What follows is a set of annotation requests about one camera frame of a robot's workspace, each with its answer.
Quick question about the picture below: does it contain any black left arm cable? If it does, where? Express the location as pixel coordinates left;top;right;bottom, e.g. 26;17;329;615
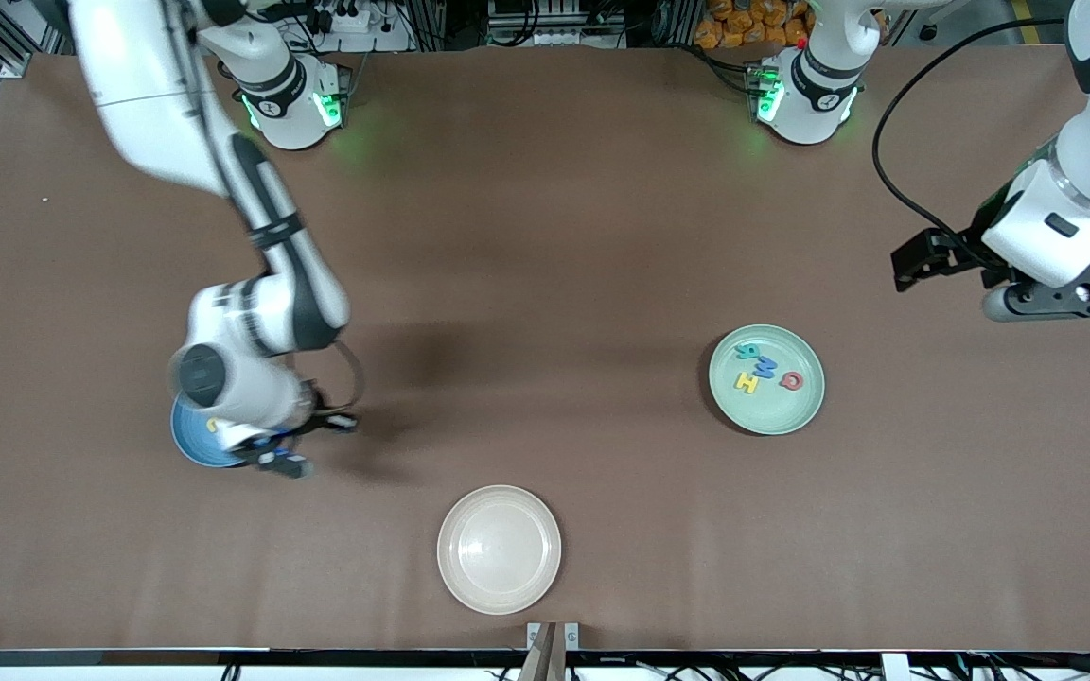
871;17;1071;271

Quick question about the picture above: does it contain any blue plate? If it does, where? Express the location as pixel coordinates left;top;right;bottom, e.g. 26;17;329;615
170;393;257;470

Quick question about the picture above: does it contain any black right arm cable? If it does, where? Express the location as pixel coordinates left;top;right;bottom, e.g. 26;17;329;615
162;0;366;417

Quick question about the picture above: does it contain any beige plate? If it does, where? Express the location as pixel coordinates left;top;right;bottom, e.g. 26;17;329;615
436;484;563;617

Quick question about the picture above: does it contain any white power strip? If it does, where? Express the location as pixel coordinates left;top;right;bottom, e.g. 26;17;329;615
304;0;374;36

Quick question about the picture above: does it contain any metal table edge bracket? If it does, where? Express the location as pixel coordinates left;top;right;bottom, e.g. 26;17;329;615
526;621;581;681

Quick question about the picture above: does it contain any black cable bundle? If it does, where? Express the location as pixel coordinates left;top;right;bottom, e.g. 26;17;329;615
966;636;1090;681

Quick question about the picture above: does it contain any orange bag pile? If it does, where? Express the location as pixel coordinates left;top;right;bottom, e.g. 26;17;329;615
694;0;813;50

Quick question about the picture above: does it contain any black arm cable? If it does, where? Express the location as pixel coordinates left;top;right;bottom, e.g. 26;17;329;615
871;17;1071;271
162;0;366;417

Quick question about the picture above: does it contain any green plate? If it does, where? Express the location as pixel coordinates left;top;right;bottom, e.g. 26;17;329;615
708;323;827;437

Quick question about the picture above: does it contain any black white table edge rail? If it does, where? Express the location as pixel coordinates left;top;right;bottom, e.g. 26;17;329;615
0;647;1090;681

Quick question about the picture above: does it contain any black equipment rack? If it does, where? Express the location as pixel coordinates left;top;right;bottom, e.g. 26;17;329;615
486;0;628;50

